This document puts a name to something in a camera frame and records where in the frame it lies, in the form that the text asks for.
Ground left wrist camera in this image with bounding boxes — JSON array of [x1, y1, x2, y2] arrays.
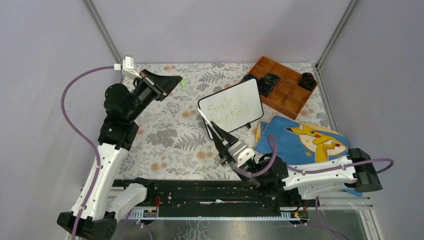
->
[[113, 55, 142, 80]]

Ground blue Pikachu cloth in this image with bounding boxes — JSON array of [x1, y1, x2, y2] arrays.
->
[[254, 116, 358, 200]]

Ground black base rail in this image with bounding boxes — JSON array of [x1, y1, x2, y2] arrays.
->
[[107, 178, 321, 220]]

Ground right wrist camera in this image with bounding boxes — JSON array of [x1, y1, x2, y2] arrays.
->
[[228, 140, 255, 168]]

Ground black rings middle compartment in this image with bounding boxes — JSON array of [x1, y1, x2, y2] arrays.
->
[[257, 72, 282, 98]]

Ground black rings right compartment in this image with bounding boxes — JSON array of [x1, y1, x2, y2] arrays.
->
[[297, 72, 317, 92]]

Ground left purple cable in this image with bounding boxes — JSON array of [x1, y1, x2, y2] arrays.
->
[[60, 65, 116, 240]]

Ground orange wooden compartment tray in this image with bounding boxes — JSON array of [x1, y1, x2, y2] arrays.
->
[[247, 56, 318, 120]]

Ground white whiteboard black frame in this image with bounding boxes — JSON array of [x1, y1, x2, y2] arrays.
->
[[197, 78, 264, 132]]

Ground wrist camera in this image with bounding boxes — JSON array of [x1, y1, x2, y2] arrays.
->
[[113, 55, 142, 80], [228, 140, 255, 168]]

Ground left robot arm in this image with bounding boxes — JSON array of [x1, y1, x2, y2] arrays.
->
[[57, 69, 182, 240]]

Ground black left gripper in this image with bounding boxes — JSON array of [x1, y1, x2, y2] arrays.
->
[[125, 68, 182, 122]]

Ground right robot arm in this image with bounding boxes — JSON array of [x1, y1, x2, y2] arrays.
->
[[206, 117, 383, 206]]

